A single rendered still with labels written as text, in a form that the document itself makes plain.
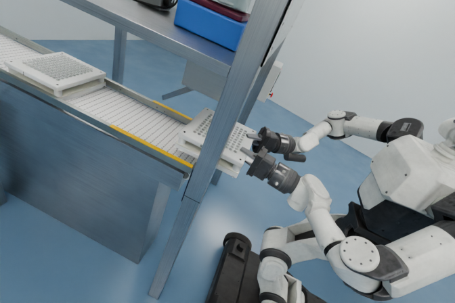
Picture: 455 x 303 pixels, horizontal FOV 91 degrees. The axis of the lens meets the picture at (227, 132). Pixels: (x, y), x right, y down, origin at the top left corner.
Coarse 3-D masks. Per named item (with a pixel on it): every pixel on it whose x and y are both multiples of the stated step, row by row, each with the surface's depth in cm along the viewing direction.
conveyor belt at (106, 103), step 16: (0, 48) 102; (16, 48) 107; (0, 64) 93; (80, 96) 94; (96, 96) 98; (112, 96) 102; (96, 112) 90; (112, 112) 93; (128, 112) 97; (144, 112) 101; (128, 128) 89; (144, 128) 92; (160, 128) 96; (176, 128) 99; (160, 144) 88; (192, 160) 86
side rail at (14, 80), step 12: (0, 72) 85; (24, 84) 84; (48, 96) 83; (72, 108) 82; (96, 120) 81; (108, 132) 82; (120, 132) 80; (132, 144) 81; (156, 156) 81; (168, 156) 79; (180, 168) 80
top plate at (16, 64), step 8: (32, 56) 93; (40, 56) 95; (48, 56) 97; (8, 64) 84; (16, 64) 85; (24, 64) 87; (88, 64) 103; (24, 72) 84; (32, 72) 85; (40, 72) 86; (88, 72) 98; (96, 72) 100; (104, 72) 102; (40, 80) 83; (48, 80) 84; (56, 80) 86; (64, 80) 87; (72, 80) 89; (80, 80) 91; (88, 80) 95; (56, 88) 83; (64, 88) 86
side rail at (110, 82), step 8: (0, 32) 112; (8, 32) 110; (16, 40) 111; (24, 40) 109; (32, 48) 110; (40, 48) 109; (104, 80) 106; (112, 80) 106; (120, 88) 105; (128, 88) 105; (136, 96) 105; (144, 96) 105; (152, 104) 104; (168, 112) 103; (184, 120) 103
